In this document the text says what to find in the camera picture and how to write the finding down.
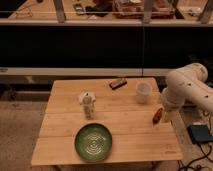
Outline white ceramic cup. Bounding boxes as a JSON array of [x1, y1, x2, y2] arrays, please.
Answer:
[[136, 82, 152, 104]]

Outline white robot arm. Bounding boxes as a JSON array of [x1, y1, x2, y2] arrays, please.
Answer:
[[161, 63, 213, 122]]

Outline green ceramic plate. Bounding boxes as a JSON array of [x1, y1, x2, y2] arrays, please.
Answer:
[[74, 123, 113, 163]]

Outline black brown rectangular block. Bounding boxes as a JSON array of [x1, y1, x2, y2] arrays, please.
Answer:
[[109, 78, 127, 90]]

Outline crumpled white paper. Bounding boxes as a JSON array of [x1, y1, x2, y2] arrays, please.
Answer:
[[78, 91, 96, 104]]

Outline wooden table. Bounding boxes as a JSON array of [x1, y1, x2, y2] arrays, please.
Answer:
[[31, 78, 183, 166]]

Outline reddish brown oval object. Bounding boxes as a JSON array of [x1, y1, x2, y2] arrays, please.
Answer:
[[152, 108, 163, 124]]

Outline red tray with clutter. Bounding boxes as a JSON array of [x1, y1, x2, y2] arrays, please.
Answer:
[[112, 0, 175, 19]]

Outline black box on floor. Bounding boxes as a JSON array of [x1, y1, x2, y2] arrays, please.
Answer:
[[187, 125, 213, 144]]

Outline eyeglasses on bench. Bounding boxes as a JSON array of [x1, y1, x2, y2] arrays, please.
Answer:
[[15, 9, 33, 18]]

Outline black floor cable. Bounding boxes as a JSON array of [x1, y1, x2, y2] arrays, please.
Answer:
[[177, 141, 213, 171]]

